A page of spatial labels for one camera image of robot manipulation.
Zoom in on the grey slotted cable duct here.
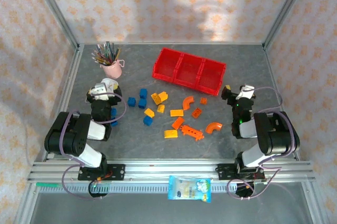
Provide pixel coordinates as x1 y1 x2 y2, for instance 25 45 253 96
64 182 239 195

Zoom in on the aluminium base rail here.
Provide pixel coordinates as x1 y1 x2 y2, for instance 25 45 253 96
27 159 316 183

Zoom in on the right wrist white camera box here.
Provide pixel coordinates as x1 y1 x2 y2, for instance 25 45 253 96
235 84 256 101

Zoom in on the bunch of coloured pencils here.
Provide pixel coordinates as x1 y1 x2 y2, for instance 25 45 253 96
91 41 122 66

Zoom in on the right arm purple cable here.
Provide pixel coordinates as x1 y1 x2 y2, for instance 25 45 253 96
226 86 301 200

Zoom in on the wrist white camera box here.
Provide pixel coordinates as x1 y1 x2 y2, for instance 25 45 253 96
91 83 112 101
235 84 256 101

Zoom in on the long orange lego beam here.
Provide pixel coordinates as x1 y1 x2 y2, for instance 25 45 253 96
179 125 205 142

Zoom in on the blue white snack packet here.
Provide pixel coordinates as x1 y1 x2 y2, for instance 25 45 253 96
167 176 212 203

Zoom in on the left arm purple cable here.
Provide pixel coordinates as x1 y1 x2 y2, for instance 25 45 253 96
60 83 128 201

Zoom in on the aluminium side rail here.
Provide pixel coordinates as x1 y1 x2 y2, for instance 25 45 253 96
263 46 301 161
43 44 85 161

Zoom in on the white square clock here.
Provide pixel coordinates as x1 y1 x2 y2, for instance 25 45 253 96
101 77 119 88

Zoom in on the orange curved lego piece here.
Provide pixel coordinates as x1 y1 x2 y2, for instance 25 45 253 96
182 96 195 111
205 121 223 134

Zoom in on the pink metal cup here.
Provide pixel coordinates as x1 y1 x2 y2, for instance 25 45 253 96
101 59 126 79

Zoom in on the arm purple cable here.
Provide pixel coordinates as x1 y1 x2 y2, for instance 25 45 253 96
226 86 301 200
60 83 128 201

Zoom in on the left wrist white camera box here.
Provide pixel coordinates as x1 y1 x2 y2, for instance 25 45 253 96
91 83 112 101

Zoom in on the aluminium rear rail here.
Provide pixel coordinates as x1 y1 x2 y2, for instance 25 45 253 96
78 41 265 46

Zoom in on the aluminium frame post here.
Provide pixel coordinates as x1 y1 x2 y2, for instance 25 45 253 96
262 0 314 51
27 0 81 51

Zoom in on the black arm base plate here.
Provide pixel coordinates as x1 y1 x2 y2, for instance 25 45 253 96
217 163 265 181
77 164 126 182

